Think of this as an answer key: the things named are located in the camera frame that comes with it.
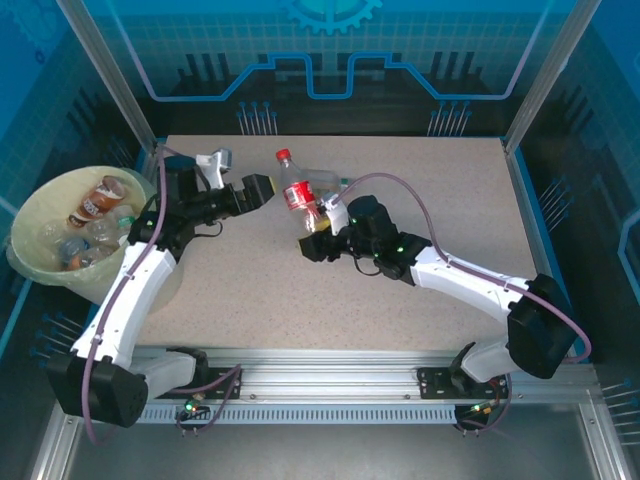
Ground red label cola bottle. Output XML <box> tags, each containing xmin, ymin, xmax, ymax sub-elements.
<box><xmin>275</xmin><ymin>147</ymin><xmax>324</xmax><ymax>234</ymax></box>

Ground brown label plastic bottle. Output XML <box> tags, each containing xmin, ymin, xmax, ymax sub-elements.
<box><xmin>68</xmin><ymin>174</ymin><xmax>126</xmax><ymax>226</ymax></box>

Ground orange label bottle orange cap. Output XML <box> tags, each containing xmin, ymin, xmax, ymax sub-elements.
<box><xmin>67</xmin><ymin>244</ymin><xmax>119</xmax><ymax>272</ymax></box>

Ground clear unlabelled bottle white cap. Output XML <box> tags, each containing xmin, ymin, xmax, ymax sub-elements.
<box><xmin>37</xmin><ymin>219</ymin><xmax>69</xmax><ymax>249</ymax></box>

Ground pale green plastic bin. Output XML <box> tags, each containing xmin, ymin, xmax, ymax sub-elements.
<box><xmin>7</xmin><ymin>164</ymin><xmax>184</xmax><ymax>314</ymax></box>

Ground yellow-green waste bin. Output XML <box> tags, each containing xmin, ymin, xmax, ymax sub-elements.
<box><xmin>4</xmin><ymin>164</ymin><xmax>161</xmax><ymax>304</ymax></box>

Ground clear bottle green white cap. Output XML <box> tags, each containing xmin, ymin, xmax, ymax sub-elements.
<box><xmin>304</xmin><ymin>168</ymin><xmax>362</xmax><ymax>199</ymax></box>

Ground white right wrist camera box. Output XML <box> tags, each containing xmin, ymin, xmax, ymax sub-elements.
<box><xmin>321</xmin><ymin>192</ymin><xmax>351</xmax><ymax>236</ymax></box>

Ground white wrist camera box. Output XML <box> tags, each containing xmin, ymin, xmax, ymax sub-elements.
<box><xmin>195</xmin><ymin>148</ymin><xmax>234</xmax><ymax>190</ymax></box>
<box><xmin>321</xmin><ymin>192</ymin><xmax>351</xmax><ymax>236</ymax></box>

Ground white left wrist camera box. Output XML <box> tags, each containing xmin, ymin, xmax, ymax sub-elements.
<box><xmin>195</xmin><ymin>148</ymin><xmax>234</xmax><ymax>190</ymax></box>

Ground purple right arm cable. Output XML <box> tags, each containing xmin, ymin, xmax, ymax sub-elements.
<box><xmin>337</xmin><ymin>172</ymin><xmax>592</xmax><ymax>436</ymax></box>

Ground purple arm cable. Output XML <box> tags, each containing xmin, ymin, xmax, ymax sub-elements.
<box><xmin>337</xmin><ymin>172</ymin><xmax>592</xmax><ymax>436</ymax></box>
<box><xmin>82</xmin><ymin>143</ymin><xmax>244</xmax><ymax>446</ymax></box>

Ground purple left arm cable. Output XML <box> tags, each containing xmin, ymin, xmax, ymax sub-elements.
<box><xmin>82</xmin><ymin>143</ymin><xmax>244</xmax><ymax>446</ymax></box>

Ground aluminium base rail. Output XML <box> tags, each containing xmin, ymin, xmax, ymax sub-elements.
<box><xmin>57</xmin><ymin>347</ymin><xmax>601</xmax><ymax>407</ymax></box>

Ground aluminium frame post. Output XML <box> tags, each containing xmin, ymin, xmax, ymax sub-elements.
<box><xmin>54</xmin><ymin>0</ymin><xmax>166</xmax><ymax>156</ymax></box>
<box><xmin>502</xmin><ymin>0</ymin><xmax>604</xmax><ymax>155</ymax></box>

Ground slotted grey cable duct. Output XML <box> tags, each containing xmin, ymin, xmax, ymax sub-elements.
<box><xmin>139</xmin><ymin>404</ymin><xmax>461</xmax><ymax>426</ymax></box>

